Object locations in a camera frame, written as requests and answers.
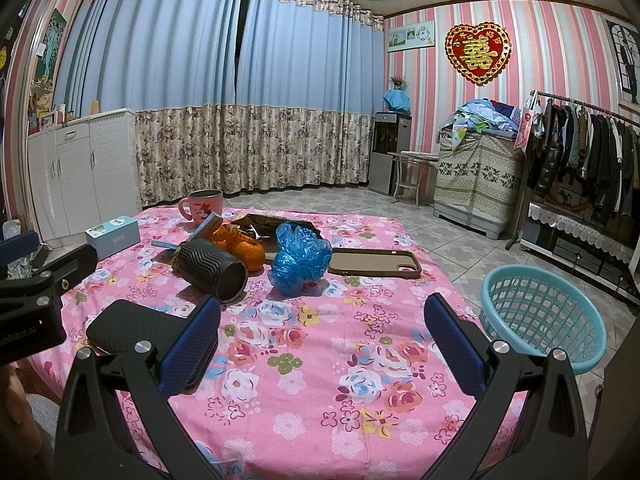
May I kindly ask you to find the brown paper bag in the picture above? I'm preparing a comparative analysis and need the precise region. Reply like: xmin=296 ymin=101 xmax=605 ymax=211
xmin=231 ymin=214 xmax=321 ymax=264

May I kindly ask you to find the blue plastic bag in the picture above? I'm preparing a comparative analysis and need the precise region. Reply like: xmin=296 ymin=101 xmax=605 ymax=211
xmin=268 ymin=222 xmax=332 ymax=297

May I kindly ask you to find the person's left hand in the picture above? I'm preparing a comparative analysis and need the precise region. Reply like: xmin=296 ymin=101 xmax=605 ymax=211
xmin=1 ymin=365 xmax=41 ymax=457

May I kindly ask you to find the black wallet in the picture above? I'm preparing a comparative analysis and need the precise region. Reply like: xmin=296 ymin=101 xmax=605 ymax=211
xmin=84 ymin=298 xmax=219 ymax=391

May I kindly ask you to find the light blue tissue box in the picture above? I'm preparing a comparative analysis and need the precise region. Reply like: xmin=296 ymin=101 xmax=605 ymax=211
xmin=85 ymin=216 xmax=140 ymax=260

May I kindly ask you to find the teal plastic basket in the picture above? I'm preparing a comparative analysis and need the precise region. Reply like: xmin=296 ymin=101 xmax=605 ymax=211
xmin=480 ymin=264 xmax=606 ymax=375

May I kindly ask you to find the white cabinet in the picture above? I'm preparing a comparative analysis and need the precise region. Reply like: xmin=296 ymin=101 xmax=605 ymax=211
xmin=27 ymin=108 xmax=142 ymax=247

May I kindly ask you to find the pink metal mug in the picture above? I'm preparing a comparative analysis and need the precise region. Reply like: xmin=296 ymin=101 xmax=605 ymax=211
xmin=178 ymin=190 xmax=224 ymax=226

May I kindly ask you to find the pink floral tablecloth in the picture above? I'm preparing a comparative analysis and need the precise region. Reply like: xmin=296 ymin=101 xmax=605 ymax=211
xmin=27 ymin=205 xmax=528 ymax=480

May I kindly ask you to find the clothes rack with garments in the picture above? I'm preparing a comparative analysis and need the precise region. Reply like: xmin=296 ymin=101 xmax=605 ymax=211
xmin=510 ymin=90 xmax=639 ymax=304

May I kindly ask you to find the brown phone case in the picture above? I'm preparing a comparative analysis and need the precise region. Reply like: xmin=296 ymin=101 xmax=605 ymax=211
xmin=328 ymin=248 xmax=422 ymax=280

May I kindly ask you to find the covered storage chest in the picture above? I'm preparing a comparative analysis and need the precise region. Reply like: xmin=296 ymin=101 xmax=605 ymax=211
xmin=433 ymin=128 xmax=523 ymax=240

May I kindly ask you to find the small metal stool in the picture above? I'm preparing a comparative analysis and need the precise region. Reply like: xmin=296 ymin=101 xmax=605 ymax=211
xmin=390 ymin=151 xmax=439 ymax=208

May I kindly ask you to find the blue floral curtain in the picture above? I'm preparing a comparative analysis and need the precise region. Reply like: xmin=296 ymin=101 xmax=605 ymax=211
xmin=54 ymin=0 xmax=384 ymax=205

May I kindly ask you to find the pile of clothes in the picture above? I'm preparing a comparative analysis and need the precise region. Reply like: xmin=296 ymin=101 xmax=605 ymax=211
xmin=439 ymin=99 xmax=518 ymax=150

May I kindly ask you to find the water dispenser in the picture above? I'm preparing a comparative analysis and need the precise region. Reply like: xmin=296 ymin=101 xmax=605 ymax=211
xmin=369 ymin=112 xmax=412 ymax=195

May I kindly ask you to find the blue potted plant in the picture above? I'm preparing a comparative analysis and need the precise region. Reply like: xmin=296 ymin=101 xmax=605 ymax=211
xmin=383 ymin=76 xmax=410 ymax=115

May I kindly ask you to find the framed landscape picture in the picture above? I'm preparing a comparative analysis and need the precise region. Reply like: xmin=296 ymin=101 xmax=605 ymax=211
xmin=387 ymin=21 xmax=435 ymax=52

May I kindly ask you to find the red heart wall decoration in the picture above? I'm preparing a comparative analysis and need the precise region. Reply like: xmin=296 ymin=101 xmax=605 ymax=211
xmin=445 ymin=22 xmax=512 ymax=86

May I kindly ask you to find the window picture on wall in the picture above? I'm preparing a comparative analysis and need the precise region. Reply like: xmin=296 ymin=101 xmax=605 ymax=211
xmin=603 ymin=15 xmax=639 ymax=113

